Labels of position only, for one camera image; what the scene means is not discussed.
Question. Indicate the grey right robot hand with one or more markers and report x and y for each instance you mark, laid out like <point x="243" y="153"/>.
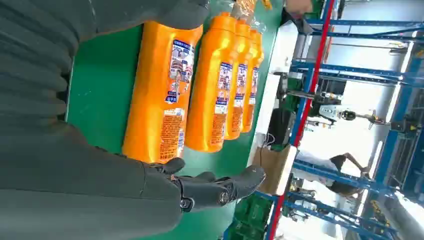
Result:
<point x="82" y="198"/>

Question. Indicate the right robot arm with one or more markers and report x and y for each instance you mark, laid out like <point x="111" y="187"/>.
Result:
<point x="30" y="76"/>

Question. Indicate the green table mat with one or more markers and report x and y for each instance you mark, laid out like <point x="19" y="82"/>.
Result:
<point x="99" y="82"/>

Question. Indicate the green plastic crate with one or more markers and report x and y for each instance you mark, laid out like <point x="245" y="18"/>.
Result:
<point x="251" y="215"/>
<point x="293" y="96"/>

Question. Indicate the cardboard box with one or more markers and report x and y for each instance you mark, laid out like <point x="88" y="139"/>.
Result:
<point x="271" y="169"/>

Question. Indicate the black box device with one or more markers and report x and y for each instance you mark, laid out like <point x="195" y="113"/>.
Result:
<point x="280" y="127"/>

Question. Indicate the white desk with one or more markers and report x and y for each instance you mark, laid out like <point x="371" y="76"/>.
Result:
<point x="281" y="49"/>

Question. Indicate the person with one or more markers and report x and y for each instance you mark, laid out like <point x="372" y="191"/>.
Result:
<point x="338" y="161"/>

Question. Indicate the white and black robot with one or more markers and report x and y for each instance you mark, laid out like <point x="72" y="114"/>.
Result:
<point x="331" y="112"/>

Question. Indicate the red pole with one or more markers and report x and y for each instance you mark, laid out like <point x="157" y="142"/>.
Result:
<point x="314" y="73"/>

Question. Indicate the blue metal shelving rack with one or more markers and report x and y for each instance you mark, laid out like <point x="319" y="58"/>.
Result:
<point x="364" y="23"/>

